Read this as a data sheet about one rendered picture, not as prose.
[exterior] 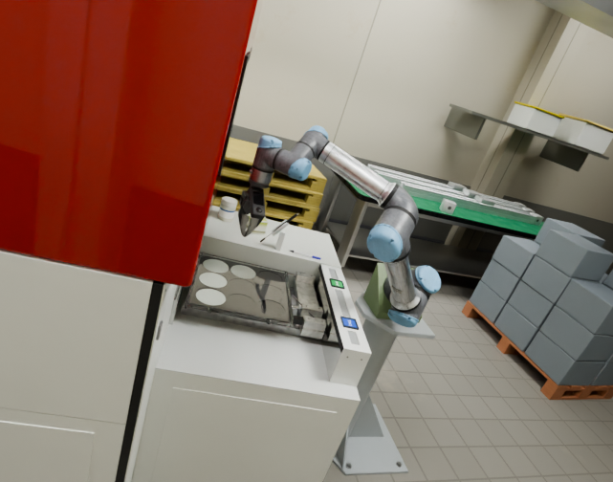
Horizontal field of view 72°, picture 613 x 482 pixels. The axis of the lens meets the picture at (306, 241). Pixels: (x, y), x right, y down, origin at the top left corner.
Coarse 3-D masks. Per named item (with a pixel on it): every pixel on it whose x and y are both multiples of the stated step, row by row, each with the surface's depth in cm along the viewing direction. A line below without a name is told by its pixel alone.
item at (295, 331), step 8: (184, 304) 144; (184, 312) 144; (192, 312) 144; (200, 312) 145; (224, 320) 147; (232, 320) 147; (240, 320) 148; (248, 320) 148; (256, 320) 149; (264, 328) 150; (272, 328) 150; (280, 328) 151; (288, 328) 151; (296, 328) 152; (304, 336) 153
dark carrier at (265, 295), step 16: (208, 256) 169; (208, 272) 158; (256, 272) 169; (272, 272) 174; (192, 288) 146; (208, 288) 149; (224, 288) 152; (240, 288) 155; (256, 288) 158; (272, 288) 162; (224, 304) 143; (240, 304) 146; (256, 304) 149; (272, 304) 152; (288, 320) 146
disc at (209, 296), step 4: (200, 292) 145; (204, 292) 146; (208, 292) 146; (212, 292) 147; (216, 292) 148; (196, 296) 142; (200, 296) 142; (204, 296) 143; (208, 296) 144; (212, 296) 145; (216, 296) 145; (220, 296) 146; (224, 296) 147; (200, 300) 140; (204, 300) 141; (208, 300) 142; (212, 300) 142; (216, 300) 143; (220, 300) 144; (224, 300) 144; (208, 304) 140; (212, 304) 140; (216, 304) 141; (220, 304) 142
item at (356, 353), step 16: (336, 272) 178; (336, 288) 164; (336, 304) 153; (352, 304) 157; (352, 336) 139; (352, 352) 132; (368, 352) 133; (336, 368) 134; (352, 368) 134; (352, 384) 137
